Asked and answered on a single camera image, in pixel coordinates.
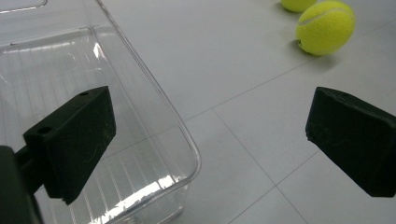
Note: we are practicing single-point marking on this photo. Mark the clear plastic container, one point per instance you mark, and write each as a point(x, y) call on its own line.
point(62, 62)

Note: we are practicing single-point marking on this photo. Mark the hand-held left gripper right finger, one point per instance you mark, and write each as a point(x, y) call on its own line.
point(355, 140)

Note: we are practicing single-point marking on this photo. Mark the yellow tennis ball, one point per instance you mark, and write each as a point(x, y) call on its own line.
point(325, 28)
point(297, 4)

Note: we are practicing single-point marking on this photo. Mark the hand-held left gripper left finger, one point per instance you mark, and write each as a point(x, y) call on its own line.
point(77, 140)

